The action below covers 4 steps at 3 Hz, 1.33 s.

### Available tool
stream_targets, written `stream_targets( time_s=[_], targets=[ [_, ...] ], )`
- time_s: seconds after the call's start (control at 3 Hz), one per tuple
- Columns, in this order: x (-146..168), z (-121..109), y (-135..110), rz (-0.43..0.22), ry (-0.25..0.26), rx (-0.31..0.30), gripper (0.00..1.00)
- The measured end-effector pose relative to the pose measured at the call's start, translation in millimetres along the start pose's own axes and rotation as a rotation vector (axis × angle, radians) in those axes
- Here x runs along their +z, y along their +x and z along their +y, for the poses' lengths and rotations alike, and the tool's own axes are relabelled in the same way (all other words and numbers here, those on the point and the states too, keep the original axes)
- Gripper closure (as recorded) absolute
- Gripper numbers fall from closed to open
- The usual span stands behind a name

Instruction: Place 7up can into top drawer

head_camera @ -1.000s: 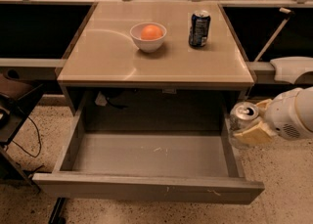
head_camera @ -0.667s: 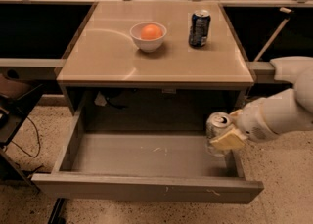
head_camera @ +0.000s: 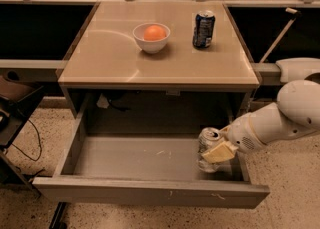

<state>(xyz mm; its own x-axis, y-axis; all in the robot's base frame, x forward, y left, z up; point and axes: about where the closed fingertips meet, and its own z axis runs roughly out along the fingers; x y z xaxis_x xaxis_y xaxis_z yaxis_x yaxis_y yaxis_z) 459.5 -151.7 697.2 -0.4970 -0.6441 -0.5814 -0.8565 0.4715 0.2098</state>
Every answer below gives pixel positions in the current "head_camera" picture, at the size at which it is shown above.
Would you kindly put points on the open grey top drawer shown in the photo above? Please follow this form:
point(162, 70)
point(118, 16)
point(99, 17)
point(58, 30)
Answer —
point(143, 150)

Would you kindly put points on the blue pepsi can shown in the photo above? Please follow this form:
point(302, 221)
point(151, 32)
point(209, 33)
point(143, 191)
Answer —
point(203, 29)

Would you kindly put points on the white stick with tip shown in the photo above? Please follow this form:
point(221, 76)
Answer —
point(295, 14)

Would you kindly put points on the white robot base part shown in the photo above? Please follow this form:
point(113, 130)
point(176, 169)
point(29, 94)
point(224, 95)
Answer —
point(297, 68)

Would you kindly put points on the white ceramic bowl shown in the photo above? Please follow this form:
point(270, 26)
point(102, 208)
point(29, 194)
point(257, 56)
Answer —
point(150, 47)

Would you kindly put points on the white paper tag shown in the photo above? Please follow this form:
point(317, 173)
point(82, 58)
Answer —
point(102, 102)

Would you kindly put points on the orange fruit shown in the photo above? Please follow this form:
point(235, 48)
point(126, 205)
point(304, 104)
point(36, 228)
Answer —
point(154, 33)

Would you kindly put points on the grey cabinet with tan top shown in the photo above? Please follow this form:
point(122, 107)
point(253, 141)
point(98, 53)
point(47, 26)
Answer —
point(107, 56)

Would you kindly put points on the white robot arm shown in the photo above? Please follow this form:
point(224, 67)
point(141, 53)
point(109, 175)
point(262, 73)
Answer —
point(295, 114)

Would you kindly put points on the dark stand at left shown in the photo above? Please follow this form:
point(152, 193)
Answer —
point(18, 100)

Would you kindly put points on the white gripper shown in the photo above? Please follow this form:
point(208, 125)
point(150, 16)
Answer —
point(240, 134)

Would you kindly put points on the silver green 7up can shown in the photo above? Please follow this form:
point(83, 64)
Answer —
point(208, 138)

